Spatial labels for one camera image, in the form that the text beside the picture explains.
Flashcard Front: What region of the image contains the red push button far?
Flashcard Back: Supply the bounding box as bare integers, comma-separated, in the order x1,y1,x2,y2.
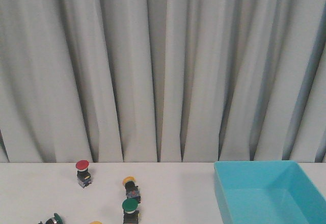
75,160,92,188

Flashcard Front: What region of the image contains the yellow push button middle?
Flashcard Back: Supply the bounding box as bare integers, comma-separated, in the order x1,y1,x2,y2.
122,176,141,204

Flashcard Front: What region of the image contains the grey pleated curtain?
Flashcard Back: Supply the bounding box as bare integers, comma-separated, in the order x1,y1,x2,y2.
1,0,325,162

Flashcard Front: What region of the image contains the light blue plastic box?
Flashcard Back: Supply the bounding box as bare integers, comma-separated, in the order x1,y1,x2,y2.
214,160,325,223

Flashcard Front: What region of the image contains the green push button upright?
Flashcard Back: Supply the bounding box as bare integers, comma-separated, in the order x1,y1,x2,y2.
122,198,139,224

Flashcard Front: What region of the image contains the green push button lying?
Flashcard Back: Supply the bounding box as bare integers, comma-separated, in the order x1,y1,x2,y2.
38,213,64,224

